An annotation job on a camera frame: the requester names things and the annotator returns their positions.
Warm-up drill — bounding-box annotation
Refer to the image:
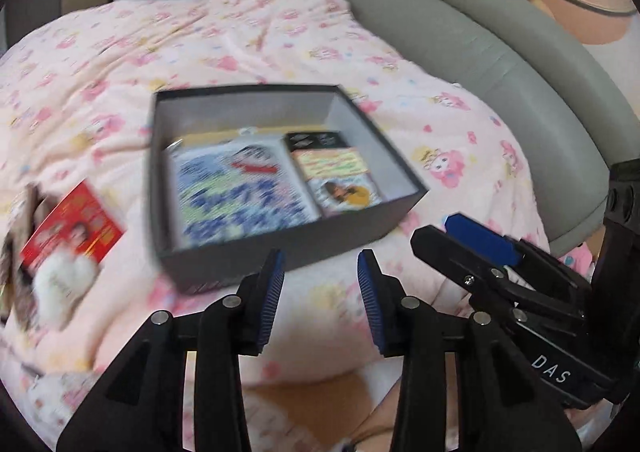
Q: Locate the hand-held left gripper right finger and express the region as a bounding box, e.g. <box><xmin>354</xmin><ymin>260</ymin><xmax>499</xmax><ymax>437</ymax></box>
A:
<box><xmin>356</xmin><ymin>249</ymin><xmax>588</xmax><ymax>452</ymax></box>

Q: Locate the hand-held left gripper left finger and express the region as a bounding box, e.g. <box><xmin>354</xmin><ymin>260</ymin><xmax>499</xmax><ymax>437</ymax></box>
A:
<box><xmin>56</xmin><ymin>249</ymin><xmax>286</xmax><ymax>452</ymax></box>

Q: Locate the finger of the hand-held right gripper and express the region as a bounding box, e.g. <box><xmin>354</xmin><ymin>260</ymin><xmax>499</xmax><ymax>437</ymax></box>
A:
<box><xmin>410</xmin><ymin>226</ymin><xmax>587</xmax><ymax>334</ymax></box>
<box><xmin>444</xmin><ymin>213</ymin><xmax>594</xmax><ymax>305</ymax></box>

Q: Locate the dark grey cardboard box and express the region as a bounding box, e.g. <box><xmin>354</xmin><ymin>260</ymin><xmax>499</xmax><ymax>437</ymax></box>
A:
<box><xmin>145</xmin><ymin>84</ymin><xmax>430</xmax><ymax>295</ymax></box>

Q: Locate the blue patterned packet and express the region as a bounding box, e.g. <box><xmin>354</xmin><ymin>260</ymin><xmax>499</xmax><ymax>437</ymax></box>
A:
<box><xmin>167</xmin><ymin>139</ymin><xmax>322</xmax><ymax>249</ymax></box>

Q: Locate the yellow and pink card packet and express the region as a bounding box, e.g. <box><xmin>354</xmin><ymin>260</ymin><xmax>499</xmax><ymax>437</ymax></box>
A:
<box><xmin>291</xmin><ymin>147</ymin><xmax>384</xmax><ymax>218</ymax></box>

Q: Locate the black iridescent packet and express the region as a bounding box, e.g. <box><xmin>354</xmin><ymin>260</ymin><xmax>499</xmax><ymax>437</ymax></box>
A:
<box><xmin>284</xmin><ymin>131</ymin><xmax>347</xmax><ymax>151</ymax></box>

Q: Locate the grey padded headboard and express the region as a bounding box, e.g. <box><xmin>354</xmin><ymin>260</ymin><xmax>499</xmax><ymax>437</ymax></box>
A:
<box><xmin>335</xmin><ymin>0</ymin><xmax>640</xmax><ymax>258</ymax></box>

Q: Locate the red packet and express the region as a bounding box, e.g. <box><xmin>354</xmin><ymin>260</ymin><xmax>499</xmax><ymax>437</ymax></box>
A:
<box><xmin>19</xmin><ymin>179</ymin><xmax>126</xmax><ymax>333</ymax></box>

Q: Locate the brown photo packet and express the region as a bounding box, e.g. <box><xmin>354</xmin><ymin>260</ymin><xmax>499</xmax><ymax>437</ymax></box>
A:
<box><xmin>0</xmin><ymin>182</ymin><xmax>51</xmax><ymax>329</ymax></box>

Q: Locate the pink printed blanket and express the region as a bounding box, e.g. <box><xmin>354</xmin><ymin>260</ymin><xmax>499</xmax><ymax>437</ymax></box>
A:
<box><xmin>0</xmin><ymin>0</ymin><xmax>601</xmax><ymax>452</ymax></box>

